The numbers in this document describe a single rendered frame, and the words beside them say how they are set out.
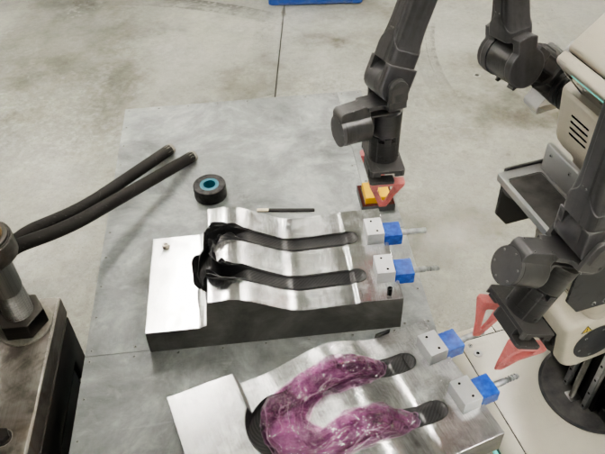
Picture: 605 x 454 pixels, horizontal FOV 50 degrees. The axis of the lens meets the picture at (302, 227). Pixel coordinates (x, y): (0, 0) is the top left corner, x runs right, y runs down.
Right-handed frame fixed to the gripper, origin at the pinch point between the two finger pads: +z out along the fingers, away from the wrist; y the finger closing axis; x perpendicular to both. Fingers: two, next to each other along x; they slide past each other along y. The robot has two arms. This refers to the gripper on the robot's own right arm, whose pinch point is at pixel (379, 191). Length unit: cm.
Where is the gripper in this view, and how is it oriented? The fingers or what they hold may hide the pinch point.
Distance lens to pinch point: 131.5
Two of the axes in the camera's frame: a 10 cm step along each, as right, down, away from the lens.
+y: 1.1, 6.8, -7.3
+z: 0.1, 7.3, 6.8
